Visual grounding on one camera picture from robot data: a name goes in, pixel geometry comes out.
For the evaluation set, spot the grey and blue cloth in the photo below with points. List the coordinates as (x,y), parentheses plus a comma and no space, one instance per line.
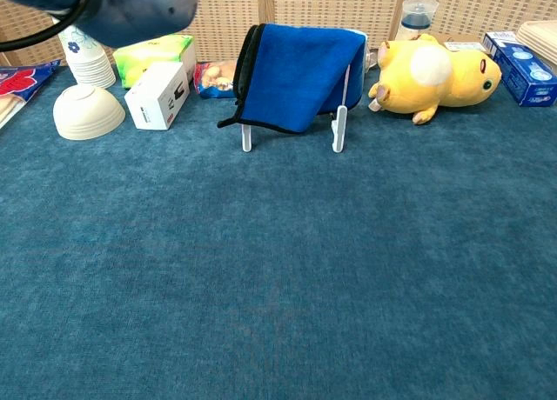
(296,74)

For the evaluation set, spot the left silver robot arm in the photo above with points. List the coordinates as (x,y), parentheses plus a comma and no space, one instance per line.
(130,8)

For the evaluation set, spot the blue table cloth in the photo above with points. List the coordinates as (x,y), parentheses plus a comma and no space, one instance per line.
(261,287)

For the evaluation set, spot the blue biscuit bag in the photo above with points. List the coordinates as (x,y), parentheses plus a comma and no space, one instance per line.
(215,80)

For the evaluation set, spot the white cardboard box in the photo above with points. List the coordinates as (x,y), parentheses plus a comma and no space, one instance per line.
(152,95)

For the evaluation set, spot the yellow plush toy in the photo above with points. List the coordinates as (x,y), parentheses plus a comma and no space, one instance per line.
(418,91)

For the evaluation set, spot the green tissue box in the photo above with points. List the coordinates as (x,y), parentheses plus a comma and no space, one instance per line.
(152,54)

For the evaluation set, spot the woven folding screen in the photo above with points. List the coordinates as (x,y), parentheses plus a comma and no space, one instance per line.
(304,4)

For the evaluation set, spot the upturned beige bowl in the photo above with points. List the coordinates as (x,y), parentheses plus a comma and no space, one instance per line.
(87,113)

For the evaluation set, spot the jar with clear lid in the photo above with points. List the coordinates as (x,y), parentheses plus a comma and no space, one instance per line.
(415,24)

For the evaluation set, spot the stack of paper cups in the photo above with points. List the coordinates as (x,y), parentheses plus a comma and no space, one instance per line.
(89,65)

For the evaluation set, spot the brown cardboard box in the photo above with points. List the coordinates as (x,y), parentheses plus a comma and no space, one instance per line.
(461,41)

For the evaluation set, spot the blue and white box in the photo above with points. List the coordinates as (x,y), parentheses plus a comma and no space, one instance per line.
(526,78)

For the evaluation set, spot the rubber gloves package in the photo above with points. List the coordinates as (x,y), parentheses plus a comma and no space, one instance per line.
(17,82)

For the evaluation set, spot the beige lidded food container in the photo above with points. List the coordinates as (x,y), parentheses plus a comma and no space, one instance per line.
(544,35)

